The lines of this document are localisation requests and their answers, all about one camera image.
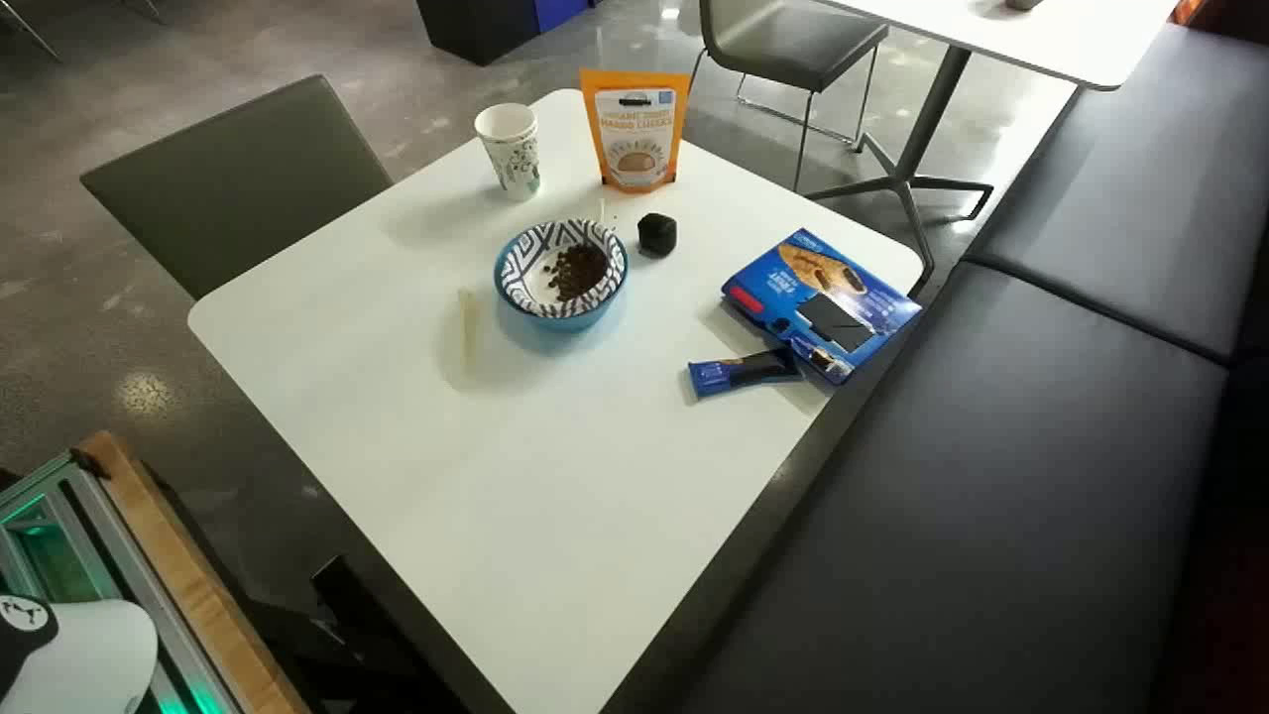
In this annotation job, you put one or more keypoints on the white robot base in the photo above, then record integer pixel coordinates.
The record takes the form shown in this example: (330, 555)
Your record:
(85, 662)

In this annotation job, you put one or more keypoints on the dark brown food pieces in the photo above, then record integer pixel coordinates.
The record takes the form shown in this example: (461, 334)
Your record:
(576, 270)

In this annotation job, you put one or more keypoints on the small black round cap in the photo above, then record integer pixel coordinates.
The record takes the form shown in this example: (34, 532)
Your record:
(660, 235)

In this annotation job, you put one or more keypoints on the blue patterned bowl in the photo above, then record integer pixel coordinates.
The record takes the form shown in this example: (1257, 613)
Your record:
(525, 270)

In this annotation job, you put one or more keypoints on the blue cookie box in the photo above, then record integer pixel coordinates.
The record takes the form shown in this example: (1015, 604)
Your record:
(816, 302)

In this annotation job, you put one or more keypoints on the orange stand-up snack pouch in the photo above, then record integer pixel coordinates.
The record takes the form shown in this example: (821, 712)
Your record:
(637, 138)

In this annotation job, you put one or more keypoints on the patterned white paper cup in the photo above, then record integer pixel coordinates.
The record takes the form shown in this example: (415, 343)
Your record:
(513, 157)

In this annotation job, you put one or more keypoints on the dark seat metal-leg chair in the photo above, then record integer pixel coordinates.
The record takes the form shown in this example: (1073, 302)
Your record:
(792, 42)

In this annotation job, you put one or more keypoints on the black cabinet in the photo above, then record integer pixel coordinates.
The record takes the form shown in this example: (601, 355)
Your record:
(488, 25)

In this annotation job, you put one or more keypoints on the black leather bench sofa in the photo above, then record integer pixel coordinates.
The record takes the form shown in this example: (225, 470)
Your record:
(1034, 502)

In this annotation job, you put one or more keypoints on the grey upholstered chair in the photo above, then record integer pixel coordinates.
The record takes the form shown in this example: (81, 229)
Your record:
(233, 185)

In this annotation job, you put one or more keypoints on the light wooden plank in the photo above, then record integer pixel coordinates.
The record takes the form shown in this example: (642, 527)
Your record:
(182, 581)

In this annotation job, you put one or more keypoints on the white side table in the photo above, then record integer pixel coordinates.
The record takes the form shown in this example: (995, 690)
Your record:
(1044, 32)

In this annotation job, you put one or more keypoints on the green-lit metal frame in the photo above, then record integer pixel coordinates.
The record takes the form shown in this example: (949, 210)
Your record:
(54, 511)

